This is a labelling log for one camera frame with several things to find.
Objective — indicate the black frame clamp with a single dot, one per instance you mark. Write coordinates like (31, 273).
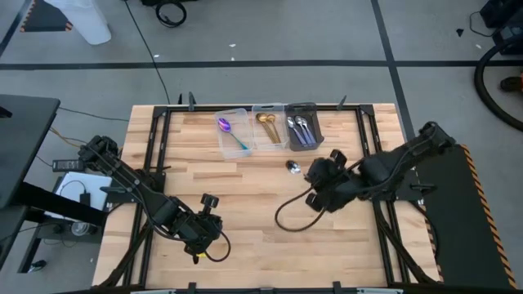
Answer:
(337, 286)
(191, 288)
(180, 99)

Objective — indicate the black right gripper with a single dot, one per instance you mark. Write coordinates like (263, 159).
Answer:
(331, 183)

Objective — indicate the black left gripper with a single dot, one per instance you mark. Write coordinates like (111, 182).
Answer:
(202, 232)

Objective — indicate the white board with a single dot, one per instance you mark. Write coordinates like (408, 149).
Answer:
(94, 183)

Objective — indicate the small black scrap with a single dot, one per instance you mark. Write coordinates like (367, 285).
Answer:
(460, 32)

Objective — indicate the black desk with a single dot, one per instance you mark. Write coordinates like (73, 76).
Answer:
(24, 139)

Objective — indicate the large black hazard-edged mat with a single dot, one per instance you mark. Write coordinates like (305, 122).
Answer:
(461, 228)

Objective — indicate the iridescent rainbow spoon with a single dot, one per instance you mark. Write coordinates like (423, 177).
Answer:
(224, 124)

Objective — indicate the black power adapter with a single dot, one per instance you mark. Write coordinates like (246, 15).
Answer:
(67, 165)

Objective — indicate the black floor equipment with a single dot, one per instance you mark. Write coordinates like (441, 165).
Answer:
(508, 34)

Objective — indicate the small black hazard-edged mat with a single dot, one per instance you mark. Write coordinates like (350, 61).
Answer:
(43, 18)

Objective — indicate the frosted plastic bin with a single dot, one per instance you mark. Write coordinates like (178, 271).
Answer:
(229, 154)

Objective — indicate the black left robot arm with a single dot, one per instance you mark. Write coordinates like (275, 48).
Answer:
(135, 181)

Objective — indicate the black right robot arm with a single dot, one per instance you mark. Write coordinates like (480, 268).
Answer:
(400, 159)

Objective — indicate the small black power plug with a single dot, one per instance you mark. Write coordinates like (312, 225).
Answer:
(85, 199)

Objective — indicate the person's shoe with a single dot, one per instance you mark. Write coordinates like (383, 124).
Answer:
(510, 84)

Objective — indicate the grey plastic bin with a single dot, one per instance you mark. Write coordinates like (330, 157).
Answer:
(294, 147)

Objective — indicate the clear plastic bin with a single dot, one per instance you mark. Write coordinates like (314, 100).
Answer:
(259, 143)

